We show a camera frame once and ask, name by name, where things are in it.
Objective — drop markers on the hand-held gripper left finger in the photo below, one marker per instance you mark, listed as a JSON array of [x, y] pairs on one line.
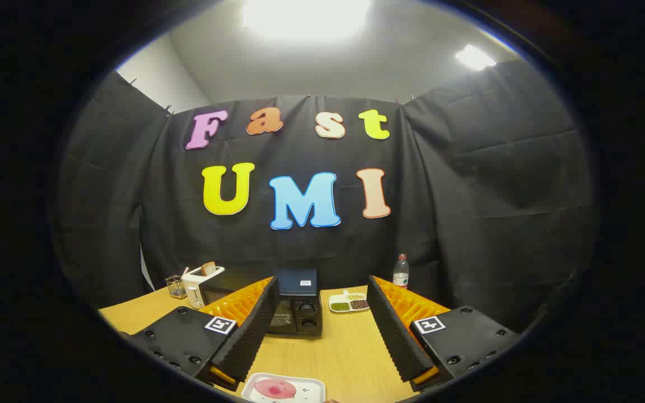
[[252, 336]]

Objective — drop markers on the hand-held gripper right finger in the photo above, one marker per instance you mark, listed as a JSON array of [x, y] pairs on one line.
[[392, 336]]

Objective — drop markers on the black toaster oven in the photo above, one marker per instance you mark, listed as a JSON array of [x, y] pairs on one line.
[[303, 313]]

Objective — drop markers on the pink ham slice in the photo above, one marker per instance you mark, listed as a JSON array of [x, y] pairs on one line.
[[275, 388]]

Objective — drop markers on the white rectangular plate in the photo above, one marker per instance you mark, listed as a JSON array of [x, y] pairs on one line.
[[311, 387]]

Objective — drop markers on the white pop-up toaster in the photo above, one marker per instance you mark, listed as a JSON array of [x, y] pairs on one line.
[[195, 285]]

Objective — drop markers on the white divided snack dish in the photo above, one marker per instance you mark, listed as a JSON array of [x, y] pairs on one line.
[[348, 303]]

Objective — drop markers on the clear plastic water bottle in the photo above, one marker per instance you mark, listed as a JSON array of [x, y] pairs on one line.
[[401, 274]]

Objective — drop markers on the brown bread slice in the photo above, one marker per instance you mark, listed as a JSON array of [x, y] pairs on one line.
[[209, 268]]

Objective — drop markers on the small ceiling light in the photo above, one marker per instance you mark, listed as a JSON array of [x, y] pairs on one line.
[[475, 57]]

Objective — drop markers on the large ceiling light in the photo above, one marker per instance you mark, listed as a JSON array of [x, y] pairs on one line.
[[305, 17]]

